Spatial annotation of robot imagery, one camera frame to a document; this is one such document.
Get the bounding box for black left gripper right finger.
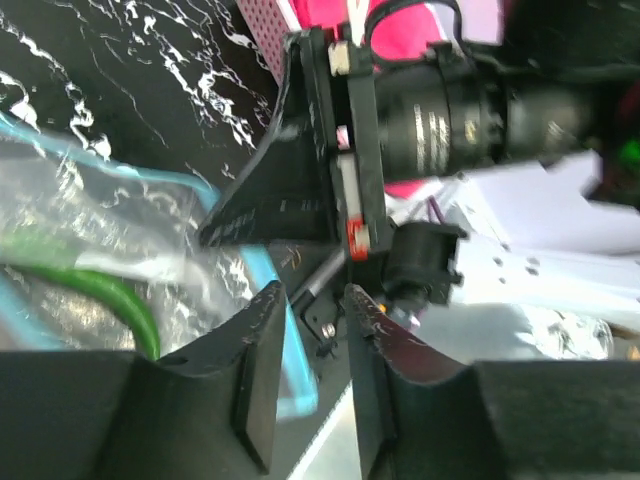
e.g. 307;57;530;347
344;284;639;479

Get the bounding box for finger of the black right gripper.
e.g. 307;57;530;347
198;39;344;247

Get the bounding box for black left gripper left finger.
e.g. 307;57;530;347
1;281;286;479

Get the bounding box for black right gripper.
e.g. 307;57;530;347
284;29;639;254

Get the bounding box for clear zip top bag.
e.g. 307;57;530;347
0;112;321;421

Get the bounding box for green fake chili pepper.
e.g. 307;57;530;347
1;235;161;360

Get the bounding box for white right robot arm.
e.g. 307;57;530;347
199;29;639;323

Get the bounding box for pink cloth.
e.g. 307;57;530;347
294;0;451;201

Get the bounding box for white plastic basket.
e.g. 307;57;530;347
236;0;300;84

